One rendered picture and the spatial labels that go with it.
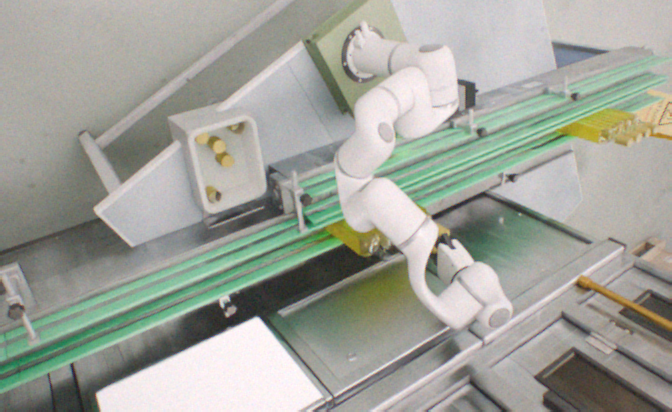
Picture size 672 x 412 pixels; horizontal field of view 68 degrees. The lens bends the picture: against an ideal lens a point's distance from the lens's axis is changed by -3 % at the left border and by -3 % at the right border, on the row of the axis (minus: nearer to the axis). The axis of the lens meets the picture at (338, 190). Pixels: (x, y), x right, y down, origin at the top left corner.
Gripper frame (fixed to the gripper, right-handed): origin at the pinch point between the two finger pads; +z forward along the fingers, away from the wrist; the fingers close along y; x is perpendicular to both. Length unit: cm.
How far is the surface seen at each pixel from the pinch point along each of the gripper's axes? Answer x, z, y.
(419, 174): -9.0, 26.8, 6.2
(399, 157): -2.3, 25.4, 13.5
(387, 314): 14.9, -4.4, -13.1
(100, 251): 89, 65, -16
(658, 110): -276, 174, -64
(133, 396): 75, -7, -13
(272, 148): 31, 37, 19
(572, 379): -15.0, -35.5, -17.3
